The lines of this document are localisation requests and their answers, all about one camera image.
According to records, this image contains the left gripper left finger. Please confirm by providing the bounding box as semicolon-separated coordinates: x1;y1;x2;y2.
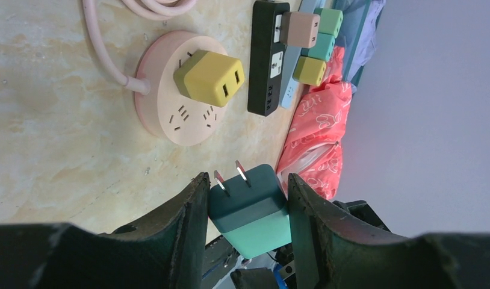
0;173;210;288

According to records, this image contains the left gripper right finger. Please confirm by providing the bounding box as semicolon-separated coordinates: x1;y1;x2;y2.
288;174;490;288

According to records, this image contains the teal USB charger plug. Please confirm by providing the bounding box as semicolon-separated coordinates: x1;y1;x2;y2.
208;161;291;259

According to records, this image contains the pink round socket hub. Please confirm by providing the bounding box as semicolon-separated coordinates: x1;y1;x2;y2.
134;30;230;147

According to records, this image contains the light blue power strip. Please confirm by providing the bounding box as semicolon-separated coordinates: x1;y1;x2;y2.
279;0;327;109

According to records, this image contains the yellow charger plug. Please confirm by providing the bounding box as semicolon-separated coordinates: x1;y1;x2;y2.
293;56;327;86
173;49;245;107

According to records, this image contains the black power strip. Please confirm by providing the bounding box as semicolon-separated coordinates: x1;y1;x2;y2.
247;1;290;117

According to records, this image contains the pink brown charger plug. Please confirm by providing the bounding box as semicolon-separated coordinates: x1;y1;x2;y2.
279;11;320;48

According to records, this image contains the green USB charger plug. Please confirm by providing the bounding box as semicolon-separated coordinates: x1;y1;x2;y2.
314;8;344;38

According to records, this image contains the red patterned plastic bag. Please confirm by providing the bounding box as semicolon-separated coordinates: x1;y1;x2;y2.
276;46;352;200

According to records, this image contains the lavender cloth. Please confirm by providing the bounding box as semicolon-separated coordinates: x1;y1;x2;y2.
343;0;386;82

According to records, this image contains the teal plastic basket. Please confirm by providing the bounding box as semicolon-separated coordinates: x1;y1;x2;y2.
332;0;387;89

